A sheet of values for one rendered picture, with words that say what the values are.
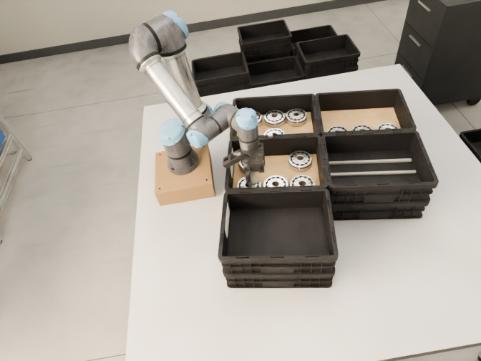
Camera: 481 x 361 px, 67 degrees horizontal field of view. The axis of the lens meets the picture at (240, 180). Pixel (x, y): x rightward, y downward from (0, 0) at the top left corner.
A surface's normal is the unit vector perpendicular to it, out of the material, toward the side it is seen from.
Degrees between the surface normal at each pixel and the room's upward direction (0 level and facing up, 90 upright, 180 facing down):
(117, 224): 0
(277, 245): 0
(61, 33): 90
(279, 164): 0
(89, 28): 90
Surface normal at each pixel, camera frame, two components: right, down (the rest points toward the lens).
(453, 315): -0.11, -0.65
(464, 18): 0.13, 0.74
